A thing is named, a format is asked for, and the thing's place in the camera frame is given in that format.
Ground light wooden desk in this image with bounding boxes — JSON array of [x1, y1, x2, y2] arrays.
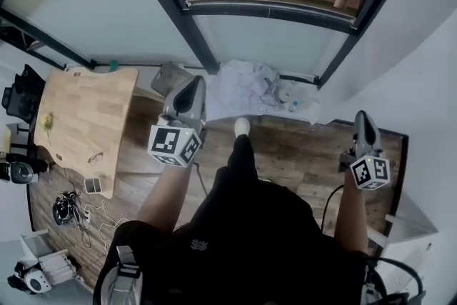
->
[[34, 66, 139, 200]]

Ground yellow flowers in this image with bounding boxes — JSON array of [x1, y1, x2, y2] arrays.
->
[[40, 111, 57, 149]]

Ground black office chair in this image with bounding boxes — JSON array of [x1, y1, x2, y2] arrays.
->
[[1, 63, 46, 125]]

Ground white square box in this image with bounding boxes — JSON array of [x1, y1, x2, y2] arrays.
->
[[84, 177, 104, 195]]

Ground short black bar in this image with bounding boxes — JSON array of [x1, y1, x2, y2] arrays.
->
[[277, 69, 321, 86]]

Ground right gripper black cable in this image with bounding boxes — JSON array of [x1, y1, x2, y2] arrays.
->
[[320, 184, 346, 234]]

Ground white rack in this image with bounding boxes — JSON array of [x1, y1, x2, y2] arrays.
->
[[19, 228, 79, 289]]

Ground person's right forearm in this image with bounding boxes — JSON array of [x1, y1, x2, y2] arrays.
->
[[333, 173, 369, 256]]

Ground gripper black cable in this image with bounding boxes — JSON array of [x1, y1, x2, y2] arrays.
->
[[320, 184, 346, 234], [192, 160, 210, 198]]

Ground white cabinet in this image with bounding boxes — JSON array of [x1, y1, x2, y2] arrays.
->
[[369, 189, 457, 305]]

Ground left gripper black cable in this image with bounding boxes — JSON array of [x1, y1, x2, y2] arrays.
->
[[192, 160, 210, 198]]

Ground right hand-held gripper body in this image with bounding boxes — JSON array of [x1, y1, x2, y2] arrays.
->
[[349, 134, 391, 191]]

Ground grey shoulder strap bag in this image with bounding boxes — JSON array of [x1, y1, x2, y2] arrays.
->
[[103, 244, 144, 305]]

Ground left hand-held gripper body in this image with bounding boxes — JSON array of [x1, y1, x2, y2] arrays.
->
[[147, 106, 209, 169]]

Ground black t-shirt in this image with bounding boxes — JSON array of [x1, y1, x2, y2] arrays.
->
[[92, 167, 371, 305]]

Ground black trousers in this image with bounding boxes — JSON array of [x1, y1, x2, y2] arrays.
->
[[214, 134, 258, 190]]

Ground white shoe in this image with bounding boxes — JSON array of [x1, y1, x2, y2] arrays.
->
[[233, 116, 251, 137]]

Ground white round device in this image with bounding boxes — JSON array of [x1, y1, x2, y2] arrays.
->
[[6, 259, 54, 296]]

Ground person's left forearm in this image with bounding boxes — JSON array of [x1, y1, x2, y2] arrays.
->
[[137, 162, 196, 235]]

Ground thick black cable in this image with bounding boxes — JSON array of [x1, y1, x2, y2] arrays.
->
[[366, 256, 426, 305]]

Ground grey round device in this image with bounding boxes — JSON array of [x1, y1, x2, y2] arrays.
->
[[0, 151, 36, 186]]

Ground black window frame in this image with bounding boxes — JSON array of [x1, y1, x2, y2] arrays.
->
[[0, 0, 421, 90]]

